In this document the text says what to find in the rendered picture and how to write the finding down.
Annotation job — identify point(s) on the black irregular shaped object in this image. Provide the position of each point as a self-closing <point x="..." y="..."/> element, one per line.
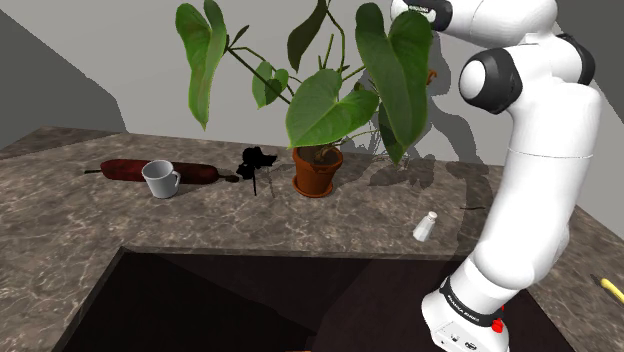
<point x="256" y="158"/>

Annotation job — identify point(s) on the grey mug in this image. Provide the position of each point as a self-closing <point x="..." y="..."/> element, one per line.
<point x="159" y="181"/>

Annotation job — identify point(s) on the dark red elongated object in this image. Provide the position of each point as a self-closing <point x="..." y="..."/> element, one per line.
<point x="122" y="169"/>

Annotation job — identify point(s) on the yellow pen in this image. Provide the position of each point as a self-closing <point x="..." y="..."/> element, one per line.
<point x="612" y="288"/>

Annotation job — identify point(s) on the white salt shaker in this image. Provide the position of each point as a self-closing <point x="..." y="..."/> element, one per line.
<point x="424" y="228"/>

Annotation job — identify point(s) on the potted plant in terracotta pot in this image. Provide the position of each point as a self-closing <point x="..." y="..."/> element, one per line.
<point x="317" y="176"/>

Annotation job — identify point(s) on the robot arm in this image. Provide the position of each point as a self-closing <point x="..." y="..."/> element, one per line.
<point x="541" y="195"/>

